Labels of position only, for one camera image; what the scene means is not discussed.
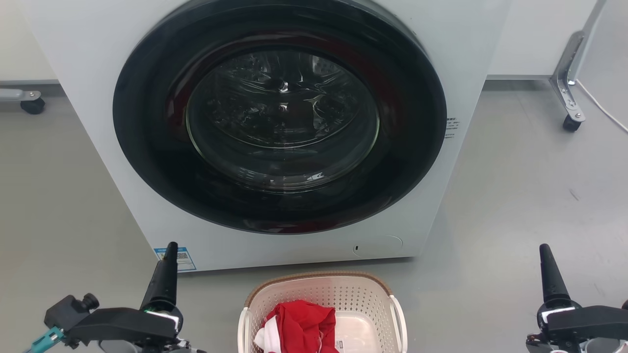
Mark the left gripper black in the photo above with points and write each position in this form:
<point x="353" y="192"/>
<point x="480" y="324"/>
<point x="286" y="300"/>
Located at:
<point x="122" y="326"/>

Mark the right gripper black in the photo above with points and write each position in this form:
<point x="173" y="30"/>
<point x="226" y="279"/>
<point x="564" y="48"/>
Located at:
<point x="588" y="326"/>

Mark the cream perforated laundry basket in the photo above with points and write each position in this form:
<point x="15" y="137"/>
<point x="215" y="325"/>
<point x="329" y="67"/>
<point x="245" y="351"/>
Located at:
<point x="319" y="289"/>

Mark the white printed label sticker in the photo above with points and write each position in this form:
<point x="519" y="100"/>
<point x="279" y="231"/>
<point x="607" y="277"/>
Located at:
<point x="345" y="347"/>

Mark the blue energy label sticker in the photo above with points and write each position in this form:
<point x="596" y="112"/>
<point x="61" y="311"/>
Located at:
<point x="186" y="262"/>

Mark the white garment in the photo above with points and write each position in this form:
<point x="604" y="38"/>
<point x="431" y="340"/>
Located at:
<point x="262" y="339"/>

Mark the black round glass washer door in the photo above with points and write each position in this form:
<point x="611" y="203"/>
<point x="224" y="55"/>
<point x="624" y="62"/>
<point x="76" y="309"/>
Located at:
<point x="147" y="147"/>

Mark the red garment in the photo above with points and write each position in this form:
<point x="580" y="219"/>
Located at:
<point x="304" y="326"/>

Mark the black caster wheel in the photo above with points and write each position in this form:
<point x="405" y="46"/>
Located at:
<point x="571" y="123"/>
<point x="33" y="106"/>

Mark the small printed text label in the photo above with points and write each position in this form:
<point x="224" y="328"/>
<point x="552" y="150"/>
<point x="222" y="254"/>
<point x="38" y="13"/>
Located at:
<point x="452" y="128"/>

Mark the white front-load washing machine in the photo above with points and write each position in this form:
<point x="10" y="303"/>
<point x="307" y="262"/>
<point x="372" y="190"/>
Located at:
<point x="73" y="73"/>

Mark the white partition panel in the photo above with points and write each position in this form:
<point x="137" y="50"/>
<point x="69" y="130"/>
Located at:
<point x="19" y="44"/>
<point x="535" y="39"/>

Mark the grey metal frame leg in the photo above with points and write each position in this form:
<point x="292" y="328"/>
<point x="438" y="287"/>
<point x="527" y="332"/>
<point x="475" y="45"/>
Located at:
<point x="14" y="94"/>
<point x="571" y="54"/>

